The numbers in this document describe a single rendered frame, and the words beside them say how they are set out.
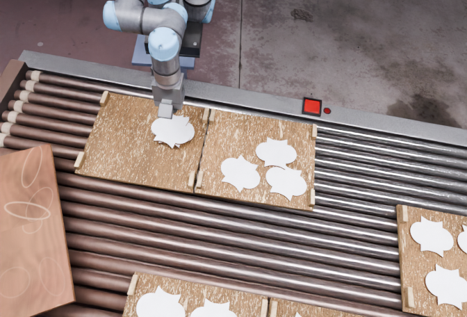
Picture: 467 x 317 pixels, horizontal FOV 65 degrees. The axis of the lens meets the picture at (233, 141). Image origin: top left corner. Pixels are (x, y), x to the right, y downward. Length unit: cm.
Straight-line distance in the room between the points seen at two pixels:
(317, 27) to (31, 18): 226
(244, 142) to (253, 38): 175
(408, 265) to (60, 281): 105
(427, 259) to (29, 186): 128
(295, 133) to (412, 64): 200
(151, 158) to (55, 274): 47
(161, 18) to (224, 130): 52
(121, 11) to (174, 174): 56
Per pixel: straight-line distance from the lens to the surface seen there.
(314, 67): 294
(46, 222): 122
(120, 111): 146
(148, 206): 129
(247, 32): 307
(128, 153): 136
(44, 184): 127
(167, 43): 96
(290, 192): 130
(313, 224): 131
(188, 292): 120
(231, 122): 141
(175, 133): 134
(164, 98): 113
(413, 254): 140
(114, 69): 162
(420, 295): 138
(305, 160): 138
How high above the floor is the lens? 212
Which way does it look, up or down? 60 degrees down
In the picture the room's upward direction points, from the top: 9 degrees clockwise
